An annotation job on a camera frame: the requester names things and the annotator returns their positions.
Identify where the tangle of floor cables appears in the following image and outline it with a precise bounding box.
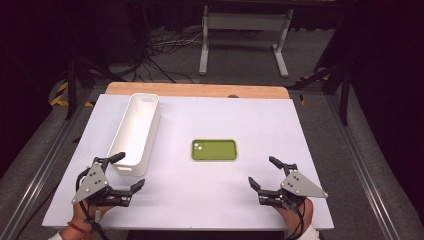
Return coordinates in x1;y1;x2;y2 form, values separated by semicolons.
132;29;205;84

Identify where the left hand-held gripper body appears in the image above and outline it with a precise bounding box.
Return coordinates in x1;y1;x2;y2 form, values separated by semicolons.
70;156;133;208

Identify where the grey metal stand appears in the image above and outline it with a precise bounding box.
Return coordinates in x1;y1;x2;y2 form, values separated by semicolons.
198;4;295;80

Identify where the left hand-held gripper cable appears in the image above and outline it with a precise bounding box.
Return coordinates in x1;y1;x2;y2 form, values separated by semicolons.
75;167;112;240

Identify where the right hand-held gripper cable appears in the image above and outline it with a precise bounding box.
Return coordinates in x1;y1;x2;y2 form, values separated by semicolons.
285;195;308;240

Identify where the person's left hand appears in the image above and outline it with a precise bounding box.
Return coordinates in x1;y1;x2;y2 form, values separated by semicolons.
70;200;115;232

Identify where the black tripod stand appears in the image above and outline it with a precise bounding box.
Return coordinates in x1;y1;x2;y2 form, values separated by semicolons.
287;16;354;127
63;54;128;122

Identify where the white plastic storage bin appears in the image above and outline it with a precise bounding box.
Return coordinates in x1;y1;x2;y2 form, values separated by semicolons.
108;92;162;177

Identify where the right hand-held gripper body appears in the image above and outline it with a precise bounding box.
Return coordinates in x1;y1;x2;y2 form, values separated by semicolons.
257;162;329;212

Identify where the yellow black floor tape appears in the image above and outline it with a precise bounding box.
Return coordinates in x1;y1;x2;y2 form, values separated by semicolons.
49;81;96;109

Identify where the white table cover board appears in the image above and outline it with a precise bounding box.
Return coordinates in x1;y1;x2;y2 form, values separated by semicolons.
42;93;335;232

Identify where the hand-held gripper cable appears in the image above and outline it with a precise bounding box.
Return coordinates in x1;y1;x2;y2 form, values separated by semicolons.
75;167;112;240
285;195;308;240

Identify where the person's right hand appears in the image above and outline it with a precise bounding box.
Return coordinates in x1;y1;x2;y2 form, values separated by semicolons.
272;197;315;232

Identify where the red bracelet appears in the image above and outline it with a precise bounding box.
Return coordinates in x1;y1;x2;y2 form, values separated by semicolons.
67;221;87;235

